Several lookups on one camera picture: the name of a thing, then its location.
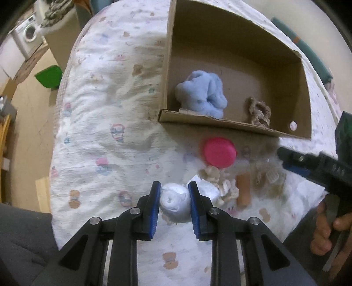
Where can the white laundry bin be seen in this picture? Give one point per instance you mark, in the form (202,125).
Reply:
(63,41)

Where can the person's right hand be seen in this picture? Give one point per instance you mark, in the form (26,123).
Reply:
(321,233)

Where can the white printed blanket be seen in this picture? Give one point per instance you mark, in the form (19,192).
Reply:
(110,123)

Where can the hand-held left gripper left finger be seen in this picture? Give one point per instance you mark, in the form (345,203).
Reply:
(155,209)

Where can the white sock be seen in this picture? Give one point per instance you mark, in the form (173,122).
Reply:
(176,205)

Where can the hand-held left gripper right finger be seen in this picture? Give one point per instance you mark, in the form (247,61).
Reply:
(193,209)

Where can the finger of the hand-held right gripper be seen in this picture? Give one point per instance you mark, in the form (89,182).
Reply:
(299,161)

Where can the light blue plush cloth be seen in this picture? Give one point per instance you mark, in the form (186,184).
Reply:
(202,95)

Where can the grey pants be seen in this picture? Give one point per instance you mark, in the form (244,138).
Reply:
(24,247)

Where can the brown cardboard box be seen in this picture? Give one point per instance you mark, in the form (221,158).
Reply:
(233,68)

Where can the camouflage cloth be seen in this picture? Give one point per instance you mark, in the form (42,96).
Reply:
(55,13)

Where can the white washing machine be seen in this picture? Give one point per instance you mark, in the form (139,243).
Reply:
(26,35)

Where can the wooden chair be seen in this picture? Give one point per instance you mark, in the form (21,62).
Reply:
(5,154)

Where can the green plastic bin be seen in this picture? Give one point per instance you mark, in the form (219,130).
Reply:
(49,77)

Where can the white crumpled cloth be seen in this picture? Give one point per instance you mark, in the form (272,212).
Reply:
(206,189)

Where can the orange cylinder toy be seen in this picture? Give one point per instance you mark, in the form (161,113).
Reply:
(243,192)

